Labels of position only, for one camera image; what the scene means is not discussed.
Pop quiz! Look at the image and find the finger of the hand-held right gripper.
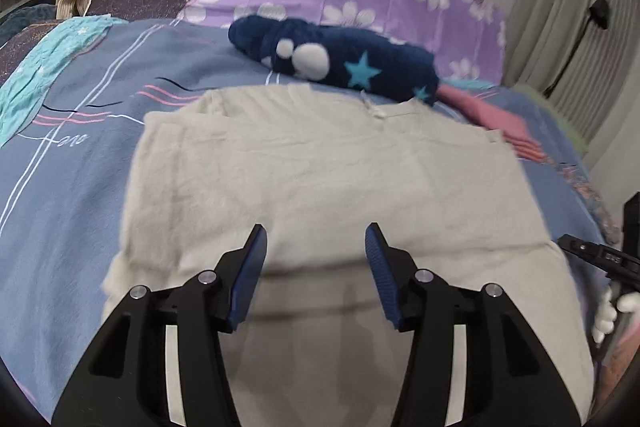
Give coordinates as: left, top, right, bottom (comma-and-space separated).
557, 234, 640, 280

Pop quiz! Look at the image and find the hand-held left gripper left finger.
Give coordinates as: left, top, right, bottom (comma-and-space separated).
52, 223, 268, 427

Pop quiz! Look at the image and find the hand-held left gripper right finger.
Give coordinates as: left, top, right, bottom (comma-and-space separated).
365, 223, 583, 427

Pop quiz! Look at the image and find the beige cloth garment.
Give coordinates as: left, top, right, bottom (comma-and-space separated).
102, 86, 596, 427

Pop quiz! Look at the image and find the person's right hand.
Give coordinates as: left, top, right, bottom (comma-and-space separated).
592, 289, 640, 343

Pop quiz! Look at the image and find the floral patterned cloth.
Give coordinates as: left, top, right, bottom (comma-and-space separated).
555, 157, 618, 238

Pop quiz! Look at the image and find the light green cloth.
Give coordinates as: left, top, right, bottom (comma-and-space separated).
520, 87, 591, 152

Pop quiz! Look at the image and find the folded pink cloth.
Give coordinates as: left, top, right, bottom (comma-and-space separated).
437, 84, 546, 162

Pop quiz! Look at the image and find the blue striped bedsheet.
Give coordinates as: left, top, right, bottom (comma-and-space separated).
0, 17, 621, 427

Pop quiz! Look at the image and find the navy star plush blanket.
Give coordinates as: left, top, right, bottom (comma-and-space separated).
228, 16, 441, 106

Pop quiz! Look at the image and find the teal star cloth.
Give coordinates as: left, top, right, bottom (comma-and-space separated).
0, 16, 128, 148

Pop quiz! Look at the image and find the dark teal fluffy blanket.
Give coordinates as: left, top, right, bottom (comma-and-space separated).
0, 3, 58, 42

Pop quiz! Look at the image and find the black cable with plug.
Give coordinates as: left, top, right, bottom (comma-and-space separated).
545, 0, 611, 98

